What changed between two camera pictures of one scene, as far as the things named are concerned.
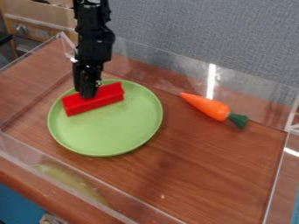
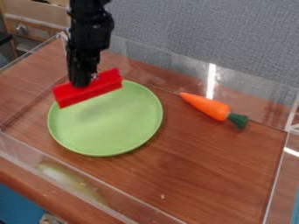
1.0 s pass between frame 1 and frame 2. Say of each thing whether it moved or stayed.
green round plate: stayed
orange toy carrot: stayed
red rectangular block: moved
